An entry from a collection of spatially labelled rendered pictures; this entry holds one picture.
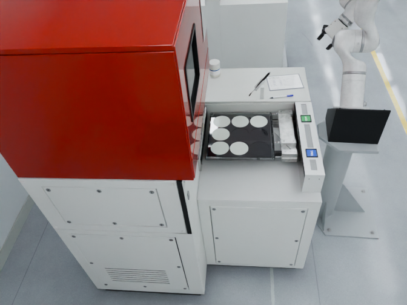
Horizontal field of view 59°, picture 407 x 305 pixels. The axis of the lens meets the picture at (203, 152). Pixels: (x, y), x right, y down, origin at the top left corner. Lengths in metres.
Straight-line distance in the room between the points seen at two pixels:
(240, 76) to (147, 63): 1.35
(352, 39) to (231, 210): 1.10
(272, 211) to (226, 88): 0.82
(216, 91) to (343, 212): 1.33
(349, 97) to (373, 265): 1.19
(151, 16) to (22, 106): 0.52
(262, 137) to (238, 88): 0.40
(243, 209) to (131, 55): 1.10
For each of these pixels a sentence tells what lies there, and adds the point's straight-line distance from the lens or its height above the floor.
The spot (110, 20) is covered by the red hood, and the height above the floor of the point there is 1.82.
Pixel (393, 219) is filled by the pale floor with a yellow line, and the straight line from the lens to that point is 2.97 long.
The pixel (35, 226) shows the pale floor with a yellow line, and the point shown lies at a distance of 3.13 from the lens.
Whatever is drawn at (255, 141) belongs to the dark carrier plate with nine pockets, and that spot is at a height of 0.90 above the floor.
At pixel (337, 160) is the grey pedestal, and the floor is 0.65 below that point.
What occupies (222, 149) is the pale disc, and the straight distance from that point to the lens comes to 1.96.
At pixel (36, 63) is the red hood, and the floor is 1.77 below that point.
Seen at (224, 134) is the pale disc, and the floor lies 0.90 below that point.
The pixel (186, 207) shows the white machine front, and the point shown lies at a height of 1.04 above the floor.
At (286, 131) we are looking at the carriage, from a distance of 2.10.
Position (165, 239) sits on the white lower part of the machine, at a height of 0.76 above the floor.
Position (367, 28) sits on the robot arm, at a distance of 2.06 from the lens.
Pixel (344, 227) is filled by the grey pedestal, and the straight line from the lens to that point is 2.80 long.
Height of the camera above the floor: 2.32
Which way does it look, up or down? 47 degrees down
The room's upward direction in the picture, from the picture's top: 7 degrees counter-clockwise
